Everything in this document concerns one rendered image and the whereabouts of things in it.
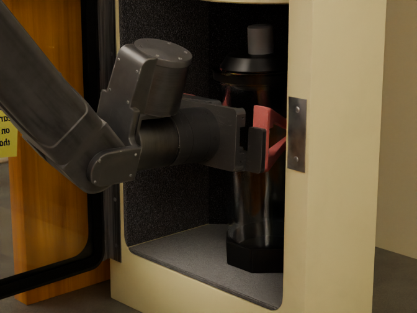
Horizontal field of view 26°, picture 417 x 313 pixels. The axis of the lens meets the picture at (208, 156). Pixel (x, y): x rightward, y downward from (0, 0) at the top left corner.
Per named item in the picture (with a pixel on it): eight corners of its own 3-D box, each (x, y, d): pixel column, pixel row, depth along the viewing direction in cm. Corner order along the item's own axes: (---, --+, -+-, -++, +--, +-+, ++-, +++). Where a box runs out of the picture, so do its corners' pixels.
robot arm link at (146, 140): (92, 156, 90) (125, 184, 86) (105, 94, 87) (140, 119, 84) (146, 149, 95) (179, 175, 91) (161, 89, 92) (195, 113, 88)
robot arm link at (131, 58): (34, 146, 86) (87, 189, 81) (55, 34, 82) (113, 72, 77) (130, 132, 95) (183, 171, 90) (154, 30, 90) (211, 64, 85)
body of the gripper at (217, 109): (183, 96, 99) (130, 100, 94) (249, 107, 92) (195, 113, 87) (182, 154, 100) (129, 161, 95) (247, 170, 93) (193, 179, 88)
